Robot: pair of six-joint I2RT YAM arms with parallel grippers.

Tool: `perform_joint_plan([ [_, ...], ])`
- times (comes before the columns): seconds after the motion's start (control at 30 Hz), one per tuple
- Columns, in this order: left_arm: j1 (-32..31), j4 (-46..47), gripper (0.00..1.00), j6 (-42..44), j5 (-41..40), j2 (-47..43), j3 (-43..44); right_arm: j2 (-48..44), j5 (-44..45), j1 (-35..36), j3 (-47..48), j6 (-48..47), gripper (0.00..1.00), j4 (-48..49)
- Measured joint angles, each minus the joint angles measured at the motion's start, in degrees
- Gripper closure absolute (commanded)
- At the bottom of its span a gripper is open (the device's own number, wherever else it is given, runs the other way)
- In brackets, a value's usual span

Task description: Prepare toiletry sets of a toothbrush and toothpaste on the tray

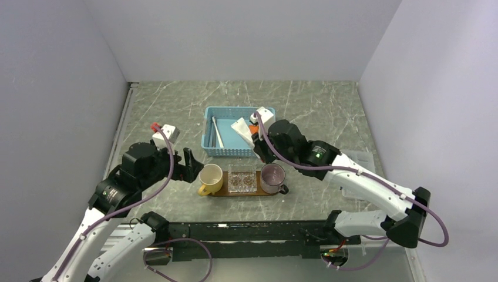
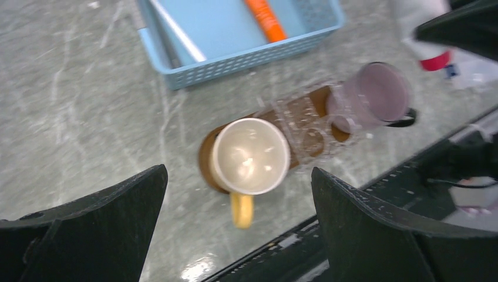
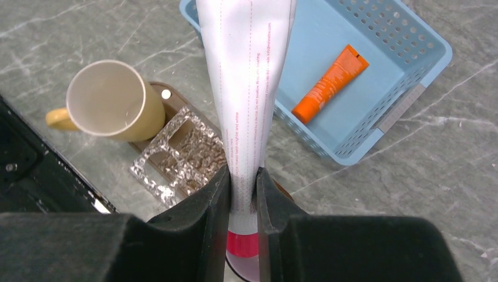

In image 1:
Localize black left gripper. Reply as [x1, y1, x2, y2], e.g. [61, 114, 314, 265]
[139, 141, 204, 190]

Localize yellow ceramic mug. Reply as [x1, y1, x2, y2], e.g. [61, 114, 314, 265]
[198, 164, 223, 196]

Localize mauve ceramic mug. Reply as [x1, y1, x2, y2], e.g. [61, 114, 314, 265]
[260, 163, 289, 194]

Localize brown oval wooden tray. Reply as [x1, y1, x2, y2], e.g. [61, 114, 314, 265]
[209, 170, 277, 197]

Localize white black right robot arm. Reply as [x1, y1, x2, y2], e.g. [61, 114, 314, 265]
[252, 120, 430, 249]

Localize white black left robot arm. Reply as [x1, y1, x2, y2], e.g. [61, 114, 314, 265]
[37, 142, 204, 281]

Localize light blue plastic basket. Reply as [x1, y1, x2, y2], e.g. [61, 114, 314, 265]
[201, 106, 257, 157]

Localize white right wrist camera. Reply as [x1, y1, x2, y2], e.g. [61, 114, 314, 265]
[256, 107, 276, 127]

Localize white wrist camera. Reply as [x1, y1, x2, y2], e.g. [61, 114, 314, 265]
[150, 123, 180, 149]
[256, 107, 276, 127]

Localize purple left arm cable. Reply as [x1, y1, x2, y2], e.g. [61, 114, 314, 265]
[51, 124, 214, 282]

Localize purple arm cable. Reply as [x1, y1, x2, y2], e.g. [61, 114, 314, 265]
[51, 124, 214, 282]
[253, 110, 450, 272]

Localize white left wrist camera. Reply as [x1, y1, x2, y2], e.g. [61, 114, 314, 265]
[150, 123, 180, 149]

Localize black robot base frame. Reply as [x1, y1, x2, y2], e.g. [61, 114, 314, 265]
[145, 220, 361, 266]

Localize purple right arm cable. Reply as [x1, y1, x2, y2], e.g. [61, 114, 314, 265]
[253, 110, 450, 272]

